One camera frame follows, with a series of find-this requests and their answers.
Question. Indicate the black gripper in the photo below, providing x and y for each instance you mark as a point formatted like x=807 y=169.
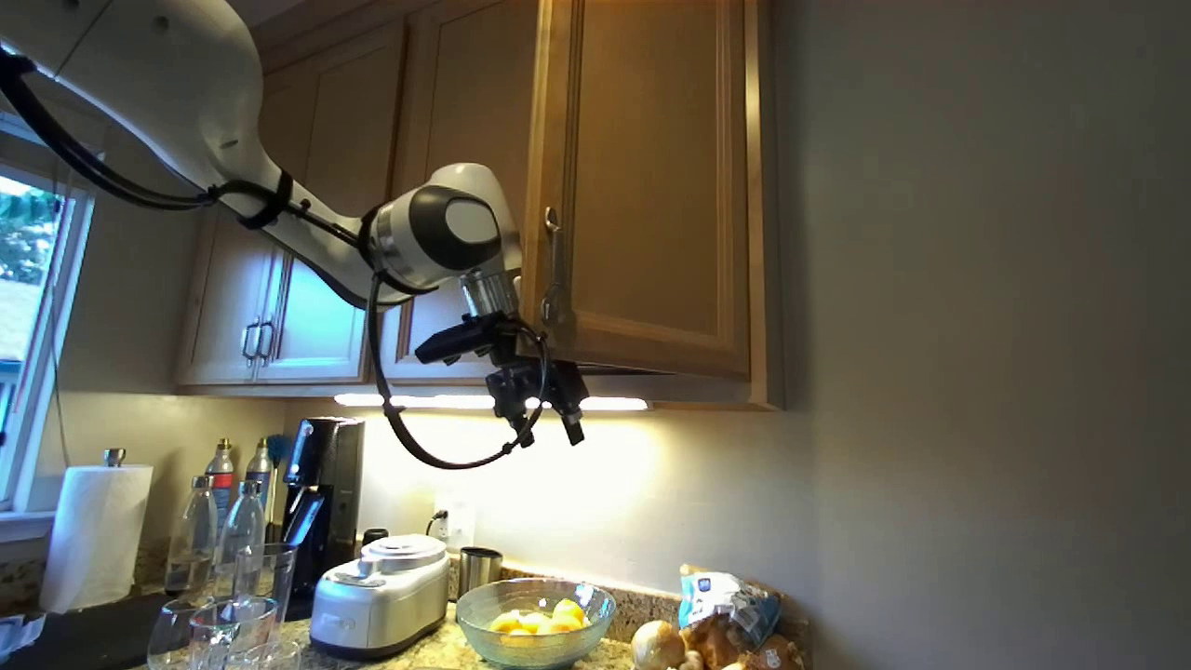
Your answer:
x=520 y=348

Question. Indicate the wooden cupboard door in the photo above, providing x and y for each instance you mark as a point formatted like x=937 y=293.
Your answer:
x=224 y=312
x=656 y=189
x=322 y=340
x=470 y=87

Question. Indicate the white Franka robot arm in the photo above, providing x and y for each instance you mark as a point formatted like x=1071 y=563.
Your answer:
x=163 y=60

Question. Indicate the bottle with silver top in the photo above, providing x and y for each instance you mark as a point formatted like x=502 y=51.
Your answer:
x=257 y=470

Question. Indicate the bottle with reddish top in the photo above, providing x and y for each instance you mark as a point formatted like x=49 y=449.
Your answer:
x=220 y=479

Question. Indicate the under-cabinet light strip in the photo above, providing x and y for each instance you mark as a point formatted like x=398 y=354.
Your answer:
x=621 y=403

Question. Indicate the black power plug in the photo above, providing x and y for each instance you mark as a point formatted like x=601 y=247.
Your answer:
x=437 y=521

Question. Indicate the dark metal cup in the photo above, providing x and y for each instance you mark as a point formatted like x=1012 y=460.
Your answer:
x=479 y=572

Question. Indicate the yellow round fruit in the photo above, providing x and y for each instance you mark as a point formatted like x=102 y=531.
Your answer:
x=573 y=612
x=508 y=624
x=540 y=625

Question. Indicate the black coffee maker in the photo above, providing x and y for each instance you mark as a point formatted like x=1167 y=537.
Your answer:
x=326 y=498

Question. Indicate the clear glass bowl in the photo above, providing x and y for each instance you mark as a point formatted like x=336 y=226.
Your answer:
x=534 y=653

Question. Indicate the white round kitchen appliance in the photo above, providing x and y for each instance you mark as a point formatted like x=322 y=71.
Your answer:
x=376 y=602

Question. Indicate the pale yellow onion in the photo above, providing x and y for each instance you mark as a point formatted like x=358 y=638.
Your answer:
x=656 y=647

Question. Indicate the white and blue bag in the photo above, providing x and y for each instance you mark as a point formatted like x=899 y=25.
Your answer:
x=728 y=602

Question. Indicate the large brown onion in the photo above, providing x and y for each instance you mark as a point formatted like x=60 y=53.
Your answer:
x=718 y=647

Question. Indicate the clear drinking glass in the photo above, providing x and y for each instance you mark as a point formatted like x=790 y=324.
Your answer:
x=276 y=582

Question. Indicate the clear plastic bottle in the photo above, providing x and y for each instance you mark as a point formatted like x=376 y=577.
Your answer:
x=244 y=546
x=190 y=541

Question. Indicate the clear glass jar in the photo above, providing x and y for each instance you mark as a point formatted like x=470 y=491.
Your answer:
x=233 y=635

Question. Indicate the white paper towel roll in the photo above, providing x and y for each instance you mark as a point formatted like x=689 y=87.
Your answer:
x=99 y=534

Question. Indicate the black drying mat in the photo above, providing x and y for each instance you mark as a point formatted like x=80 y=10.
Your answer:
x=89 y=635

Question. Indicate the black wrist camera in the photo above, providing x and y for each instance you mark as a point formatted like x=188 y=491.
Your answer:
x=452 y=338

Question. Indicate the white wall outlet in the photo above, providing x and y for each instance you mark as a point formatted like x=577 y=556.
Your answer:
x=462 y=521

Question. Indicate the wooden wall cupboard frame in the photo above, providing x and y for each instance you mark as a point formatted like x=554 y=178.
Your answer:
x=764 y=247

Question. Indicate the window with white frame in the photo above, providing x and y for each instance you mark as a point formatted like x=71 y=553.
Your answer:
x=25 y=312

